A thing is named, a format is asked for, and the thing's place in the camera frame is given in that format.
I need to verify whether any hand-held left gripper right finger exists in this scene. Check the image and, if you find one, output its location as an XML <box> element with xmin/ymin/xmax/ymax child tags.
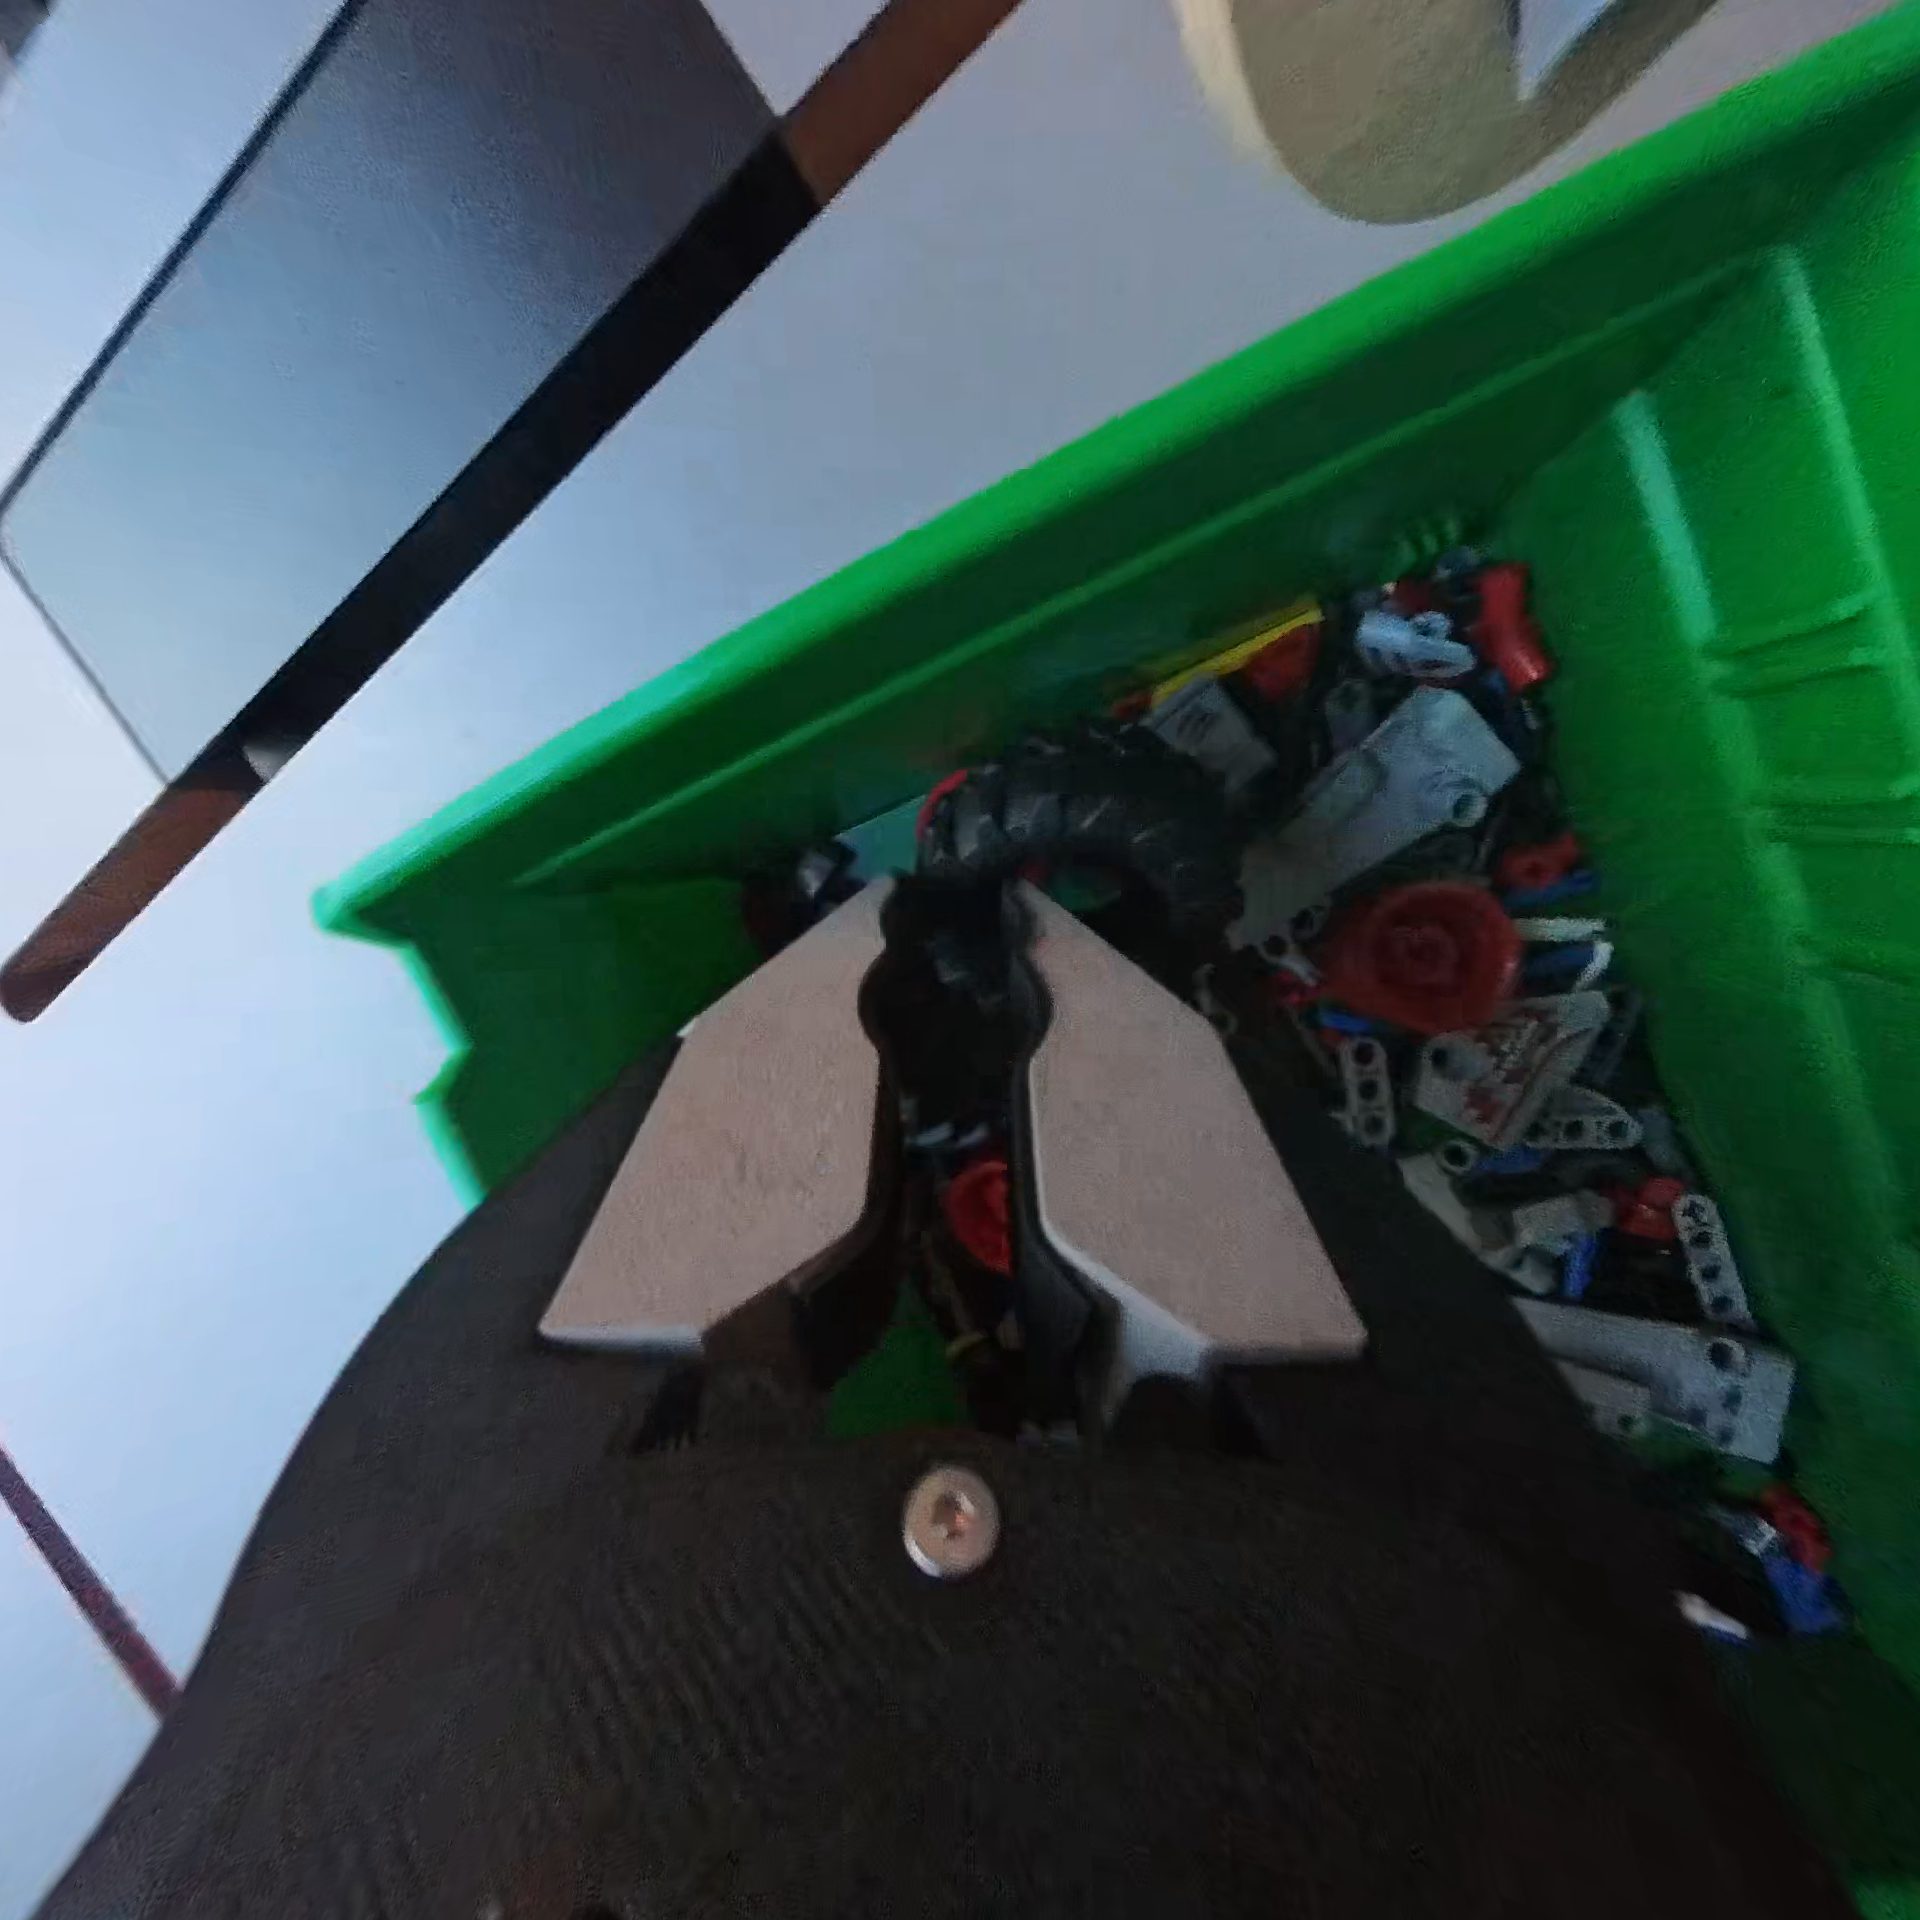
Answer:
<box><xmin>1018</xmin><ymin>884</ymin><xmax>1370</xmax><ymax>1438</ymax></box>

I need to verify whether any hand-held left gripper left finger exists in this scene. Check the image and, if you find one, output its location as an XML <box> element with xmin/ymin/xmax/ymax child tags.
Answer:
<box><xmin>538</xmin><ymin>880</ymin><xmax>906</xmax><ymax>1355</ymax></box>

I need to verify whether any black knobbly lego tyre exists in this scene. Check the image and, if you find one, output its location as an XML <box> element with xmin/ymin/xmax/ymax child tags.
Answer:
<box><xmin>919</xmin><ymin>734</ymin><xmax>1249</xmax><ymax>1049</ymax></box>

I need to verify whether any pile of lego pieces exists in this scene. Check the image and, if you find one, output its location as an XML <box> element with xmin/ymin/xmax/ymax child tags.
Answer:
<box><xmin>744</xmin><ymin>512</ymin><xmax>1854</xmax><ymax>1645</ymax></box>

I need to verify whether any green plastic bin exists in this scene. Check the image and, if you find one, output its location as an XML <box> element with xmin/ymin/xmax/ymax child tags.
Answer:
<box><xmin>315</xmin><ymin>0</ymin><xmax>1920</xmax><ymax>1920</ymax></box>

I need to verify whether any small red lego wheel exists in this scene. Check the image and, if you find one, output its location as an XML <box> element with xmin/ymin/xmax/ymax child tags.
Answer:
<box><xmin>942</xmin><ymin>1157</ymin><xmax>1021</xmax><ymax>1277</ymax></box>

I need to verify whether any red spoked lego wheel rim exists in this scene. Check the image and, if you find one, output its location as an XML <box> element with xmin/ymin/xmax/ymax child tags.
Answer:
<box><xmin>1318</xmin><ymin>884</ymin><xmax>1521</xmax><ymax>1039</ymax></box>

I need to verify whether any white printed lego panel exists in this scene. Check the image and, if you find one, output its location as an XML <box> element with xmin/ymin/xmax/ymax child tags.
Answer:
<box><xmin>1409</xmin><ymin>997</ymin><xmax>1578</xmax><ymax>1149</ymax></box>

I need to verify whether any grey lego block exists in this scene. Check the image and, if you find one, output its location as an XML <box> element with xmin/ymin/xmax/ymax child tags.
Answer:
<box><xmin>1238</xmin><ymin>687</ymin><xmax>1519</xmax><ymax>941</ymax></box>

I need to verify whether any long grey lego beam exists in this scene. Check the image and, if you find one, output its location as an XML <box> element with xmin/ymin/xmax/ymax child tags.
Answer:
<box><xmin>1505</xmin><ymin>1295</ymin><xmax>1794</xmax><ymax>1464</ymax></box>

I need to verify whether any dark grey flat panel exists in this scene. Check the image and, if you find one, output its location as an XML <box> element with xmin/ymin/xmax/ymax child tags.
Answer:
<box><xmin>0</xmin><ymin>0</ymin><xmax>781</xmax><ymax>781</ymax></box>

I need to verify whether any beige tape roll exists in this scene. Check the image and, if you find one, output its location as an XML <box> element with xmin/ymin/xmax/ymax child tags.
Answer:
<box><xmin>1178</xmin><ymin>0</ymin><xmax>1726</xmax><ymax>227</ymax></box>

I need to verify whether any dark red cord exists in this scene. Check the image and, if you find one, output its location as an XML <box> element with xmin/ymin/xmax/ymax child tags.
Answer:
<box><xmin>0</xmin><ymin>1447</ymin><xmax>182</xmax><ymax>1720</ymax></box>

